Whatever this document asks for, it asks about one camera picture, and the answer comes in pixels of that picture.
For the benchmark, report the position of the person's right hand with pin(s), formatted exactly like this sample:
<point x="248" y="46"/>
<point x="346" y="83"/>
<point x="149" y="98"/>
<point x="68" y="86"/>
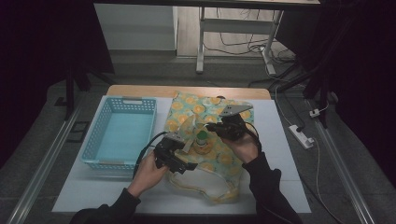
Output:
<point x="244" y="149"/>

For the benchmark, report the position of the white table mat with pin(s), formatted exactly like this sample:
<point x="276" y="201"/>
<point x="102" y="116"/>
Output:
<point x="280" y="161"/>

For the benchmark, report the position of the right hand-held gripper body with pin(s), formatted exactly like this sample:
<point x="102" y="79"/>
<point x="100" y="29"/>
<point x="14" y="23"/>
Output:
<point x="232" y="124"/>

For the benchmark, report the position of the black stand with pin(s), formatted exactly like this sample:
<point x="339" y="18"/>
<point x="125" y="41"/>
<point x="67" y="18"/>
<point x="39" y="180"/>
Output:
<point x="320" y="84"/>
<point x="70" y="93"/>

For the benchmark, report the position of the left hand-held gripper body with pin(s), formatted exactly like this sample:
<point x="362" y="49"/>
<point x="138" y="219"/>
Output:
<point x="168" y="152"/>

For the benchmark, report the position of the black floor plate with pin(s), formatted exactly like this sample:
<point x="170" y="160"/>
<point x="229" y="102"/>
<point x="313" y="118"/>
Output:
<point x="77" y="132"/>

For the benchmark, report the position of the person's left hand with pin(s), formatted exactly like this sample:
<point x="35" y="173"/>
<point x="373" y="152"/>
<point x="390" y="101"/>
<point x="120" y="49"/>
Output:
<point x="148" y="177"/>

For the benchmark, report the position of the white power adapter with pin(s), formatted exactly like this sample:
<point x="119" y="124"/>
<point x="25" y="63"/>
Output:
<point x="314" y="113"/>

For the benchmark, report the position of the orange-print cloth bag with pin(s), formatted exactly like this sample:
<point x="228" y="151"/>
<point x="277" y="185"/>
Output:
<point x="221" y="160"/>

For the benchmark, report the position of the metal floor rail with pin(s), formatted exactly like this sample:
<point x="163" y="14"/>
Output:
<point x="43" y="168"/>
<point x="345" y="174"/>

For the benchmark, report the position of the round golden candy tin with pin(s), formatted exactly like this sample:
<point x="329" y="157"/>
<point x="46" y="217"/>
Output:
<point x="202" y="150"/>

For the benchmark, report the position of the white cabinet panel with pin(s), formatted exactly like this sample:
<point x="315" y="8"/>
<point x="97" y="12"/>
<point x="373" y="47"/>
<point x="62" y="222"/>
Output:
<point x="137" y="28"/>

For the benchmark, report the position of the white power strip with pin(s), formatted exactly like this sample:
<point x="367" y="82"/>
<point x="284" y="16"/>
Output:
<point x="301" y="137"/>

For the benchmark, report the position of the blue plastic basket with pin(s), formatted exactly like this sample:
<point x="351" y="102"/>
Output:
<point x="121" y="137"/>

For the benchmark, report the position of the white-legged desk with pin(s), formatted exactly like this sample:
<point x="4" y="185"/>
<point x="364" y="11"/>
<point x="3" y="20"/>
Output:
<point x="233" y="26"/>

